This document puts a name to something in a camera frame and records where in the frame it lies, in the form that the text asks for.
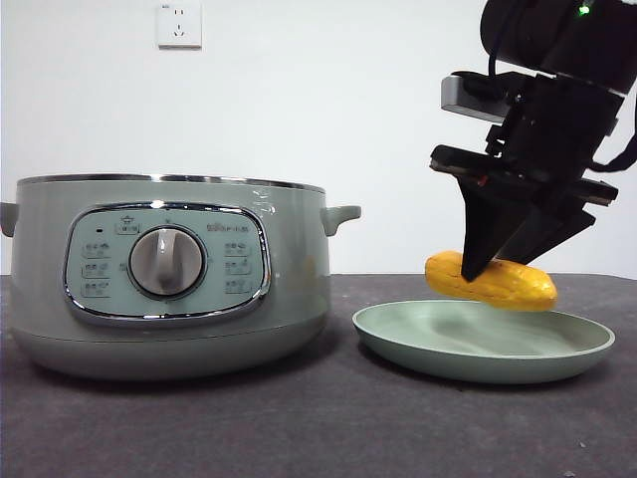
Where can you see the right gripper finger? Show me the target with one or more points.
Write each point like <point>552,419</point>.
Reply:
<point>547,234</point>
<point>485,229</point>

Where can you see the yellow corn cob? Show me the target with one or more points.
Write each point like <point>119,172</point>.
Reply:
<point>522,291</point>

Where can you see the pale green round plate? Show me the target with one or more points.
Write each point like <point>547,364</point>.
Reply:
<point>408,328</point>

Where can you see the pale green electric steamer pot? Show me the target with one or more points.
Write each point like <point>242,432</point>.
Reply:
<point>298,279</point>

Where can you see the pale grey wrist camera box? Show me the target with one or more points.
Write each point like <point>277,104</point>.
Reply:
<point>463,97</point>

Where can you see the white wall socket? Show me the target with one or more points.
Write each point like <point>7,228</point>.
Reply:
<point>180,25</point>

